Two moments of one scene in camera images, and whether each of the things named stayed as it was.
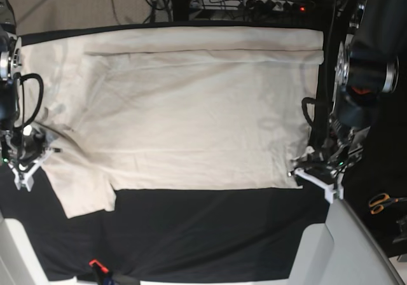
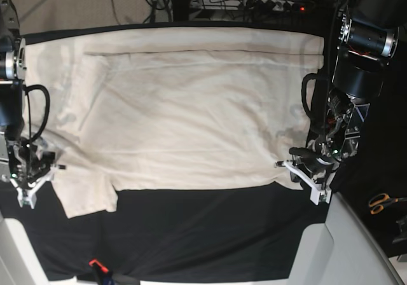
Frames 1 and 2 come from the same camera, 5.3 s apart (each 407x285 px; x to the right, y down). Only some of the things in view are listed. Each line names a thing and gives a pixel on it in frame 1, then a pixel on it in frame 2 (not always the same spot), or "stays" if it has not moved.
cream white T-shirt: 172,107 stays
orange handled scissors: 377,202 stays
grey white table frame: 343,250 stays
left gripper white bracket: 27,180 → 27,195
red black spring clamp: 104,278 stays
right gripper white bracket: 331,189 → 318,191
